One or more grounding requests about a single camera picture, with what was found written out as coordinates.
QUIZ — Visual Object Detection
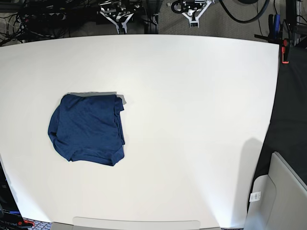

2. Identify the black cloth side cover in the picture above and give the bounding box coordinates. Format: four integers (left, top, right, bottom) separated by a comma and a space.
254, 46, 307, 183

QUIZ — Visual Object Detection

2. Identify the blue handled tool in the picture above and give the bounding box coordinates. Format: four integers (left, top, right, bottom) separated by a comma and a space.
273, 14, 280, 34

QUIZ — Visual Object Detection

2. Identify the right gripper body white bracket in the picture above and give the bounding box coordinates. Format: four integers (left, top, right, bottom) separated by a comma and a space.
99, 0, 141, 34

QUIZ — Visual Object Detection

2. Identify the red clamp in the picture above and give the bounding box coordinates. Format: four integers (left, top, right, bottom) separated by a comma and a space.
282, 38, 290, 64

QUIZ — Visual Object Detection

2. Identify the blue long-sleeve shirt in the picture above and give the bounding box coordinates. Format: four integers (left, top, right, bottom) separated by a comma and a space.
47, 94, 125, 166

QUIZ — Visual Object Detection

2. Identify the beige plastic bin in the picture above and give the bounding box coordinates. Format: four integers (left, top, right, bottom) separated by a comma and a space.
244, 152, 307, 230

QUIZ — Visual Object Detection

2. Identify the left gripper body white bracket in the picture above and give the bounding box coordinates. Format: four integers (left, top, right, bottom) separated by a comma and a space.
171, 0, 216, 28

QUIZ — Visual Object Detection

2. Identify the black box with label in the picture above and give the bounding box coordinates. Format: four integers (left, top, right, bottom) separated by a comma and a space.
0, 166, 23, 230

